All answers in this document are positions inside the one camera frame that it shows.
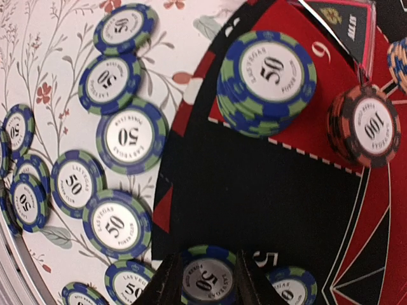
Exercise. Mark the blue chip stack seat seven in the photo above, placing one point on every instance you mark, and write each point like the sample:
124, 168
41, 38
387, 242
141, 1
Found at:
396, 61

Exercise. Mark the round red black poker mat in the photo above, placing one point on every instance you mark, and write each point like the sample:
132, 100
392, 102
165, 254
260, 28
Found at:
290, 200

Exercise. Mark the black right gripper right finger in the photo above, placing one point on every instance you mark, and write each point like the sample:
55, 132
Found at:
251, 284

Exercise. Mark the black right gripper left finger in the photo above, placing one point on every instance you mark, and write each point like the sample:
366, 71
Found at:
165, 287

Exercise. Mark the green chip stack seat six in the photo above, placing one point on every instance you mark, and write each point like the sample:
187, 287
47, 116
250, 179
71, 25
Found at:
266, 80

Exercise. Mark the triangular all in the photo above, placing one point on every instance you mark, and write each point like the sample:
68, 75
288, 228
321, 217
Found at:
353, 26

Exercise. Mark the green chip cluster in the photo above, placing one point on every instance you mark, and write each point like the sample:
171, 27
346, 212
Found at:
34, 165
30, 202

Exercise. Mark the green chip table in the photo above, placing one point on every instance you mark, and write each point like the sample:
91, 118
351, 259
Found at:
76, 175
117, 224

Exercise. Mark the green chip mat edge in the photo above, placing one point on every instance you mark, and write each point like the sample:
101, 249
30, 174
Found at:
126, 280

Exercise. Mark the green chip front cluster top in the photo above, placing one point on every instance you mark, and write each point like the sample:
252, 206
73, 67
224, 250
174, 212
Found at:
34, 165

